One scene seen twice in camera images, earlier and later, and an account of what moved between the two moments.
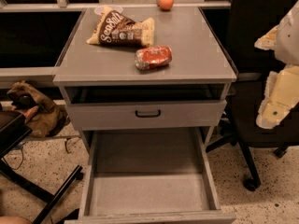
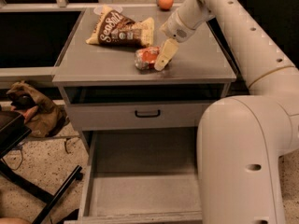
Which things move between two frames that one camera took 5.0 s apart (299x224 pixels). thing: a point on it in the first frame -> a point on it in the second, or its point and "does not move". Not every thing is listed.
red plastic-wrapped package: (152, 57) does not move
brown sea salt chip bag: (114, 28) does not move
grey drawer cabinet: (147, 132) does not move
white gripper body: (288, 42) -> (173, 27)
